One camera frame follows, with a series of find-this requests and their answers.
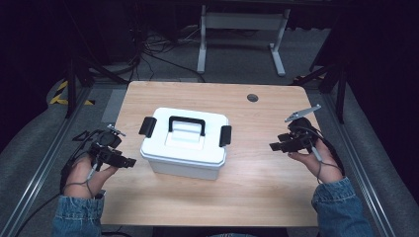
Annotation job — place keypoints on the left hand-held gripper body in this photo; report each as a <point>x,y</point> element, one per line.
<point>107,140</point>

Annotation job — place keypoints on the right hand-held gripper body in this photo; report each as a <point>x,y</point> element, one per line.
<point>303,135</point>

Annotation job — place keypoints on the white plastic storage box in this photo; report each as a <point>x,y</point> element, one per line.
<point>184,154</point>

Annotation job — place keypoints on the person's right hand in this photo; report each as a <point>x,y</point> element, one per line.
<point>324,166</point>

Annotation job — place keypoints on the person's left hand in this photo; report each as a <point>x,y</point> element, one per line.
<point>80,174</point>

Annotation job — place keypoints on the black metal stand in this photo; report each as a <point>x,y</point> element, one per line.
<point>341,95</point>
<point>70,89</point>

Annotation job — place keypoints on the yellow black hazard tape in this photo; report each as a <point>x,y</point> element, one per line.
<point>56,98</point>

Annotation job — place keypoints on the aluminium floor rail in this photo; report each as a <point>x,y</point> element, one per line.
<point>359,171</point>
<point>42,164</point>

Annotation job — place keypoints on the white metal desk frame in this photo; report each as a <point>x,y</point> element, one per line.
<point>243,21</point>

